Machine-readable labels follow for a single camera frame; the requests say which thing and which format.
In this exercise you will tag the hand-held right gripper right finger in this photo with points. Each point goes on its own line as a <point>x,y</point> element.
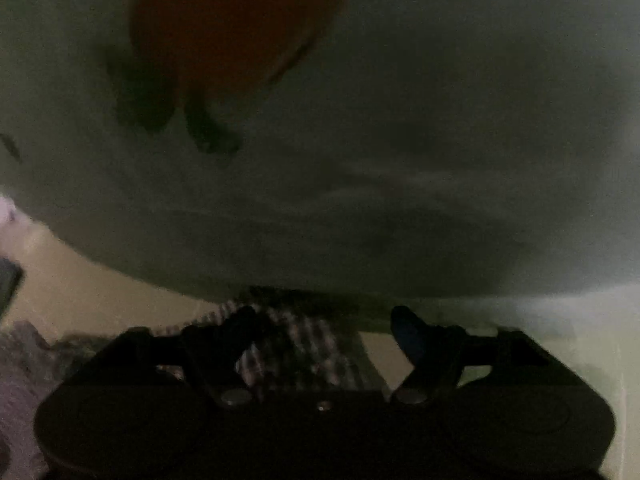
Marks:
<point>412,335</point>

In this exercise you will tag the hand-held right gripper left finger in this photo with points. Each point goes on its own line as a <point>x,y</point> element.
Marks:
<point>239,330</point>

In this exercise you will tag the blue plaid shirt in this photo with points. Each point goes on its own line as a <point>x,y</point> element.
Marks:
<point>300,342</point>

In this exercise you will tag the white carrot print bedsheet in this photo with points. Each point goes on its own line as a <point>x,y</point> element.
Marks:
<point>400,110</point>

